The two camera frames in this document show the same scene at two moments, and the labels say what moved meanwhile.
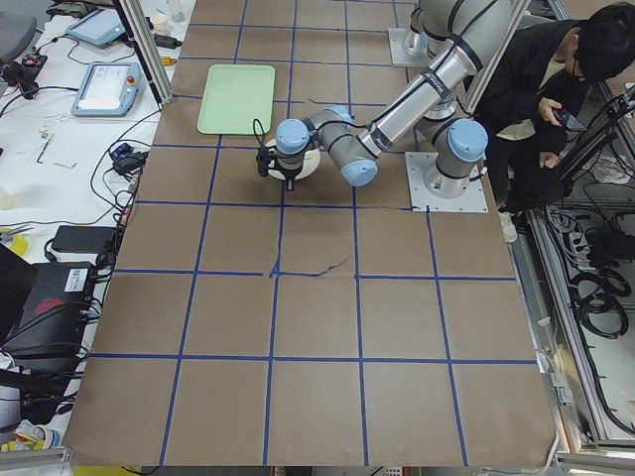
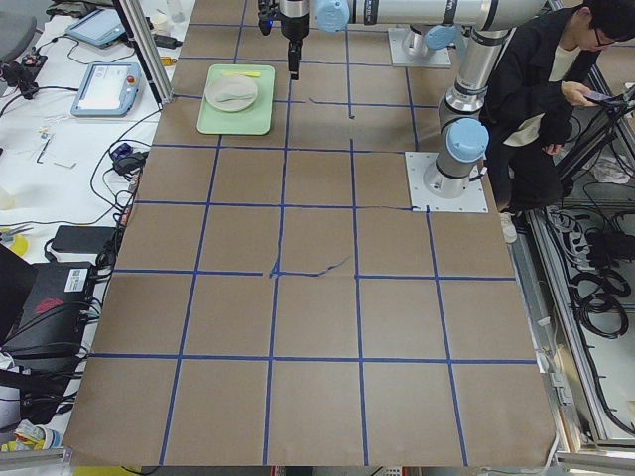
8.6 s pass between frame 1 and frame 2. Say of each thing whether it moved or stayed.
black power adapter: stayed
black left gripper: moved
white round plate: moved
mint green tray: stayed
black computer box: stayed
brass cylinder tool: stayed
